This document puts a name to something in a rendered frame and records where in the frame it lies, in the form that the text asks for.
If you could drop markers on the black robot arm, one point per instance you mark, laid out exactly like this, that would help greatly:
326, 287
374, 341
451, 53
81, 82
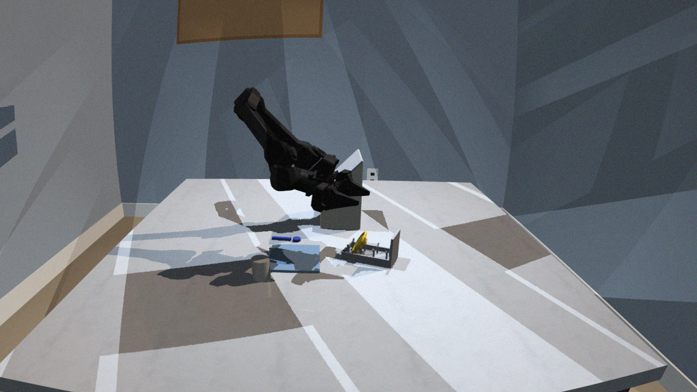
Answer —
281, 148

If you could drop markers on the gold round plate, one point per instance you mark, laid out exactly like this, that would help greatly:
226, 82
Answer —
360, 242

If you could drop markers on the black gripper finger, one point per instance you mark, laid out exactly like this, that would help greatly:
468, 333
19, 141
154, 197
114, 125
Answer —
335, 199
353, 189

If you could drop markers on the grey cylinder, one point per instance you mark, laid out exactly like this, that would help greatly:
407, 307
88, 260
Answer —
261, 268

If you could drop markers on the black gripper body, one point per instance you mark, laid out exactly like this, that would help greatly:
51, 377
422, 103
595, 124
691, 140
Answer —
319, 190

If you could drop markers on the dark grey dish rack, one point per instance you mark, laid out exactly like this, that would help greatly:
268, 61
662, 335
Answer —
374, 255

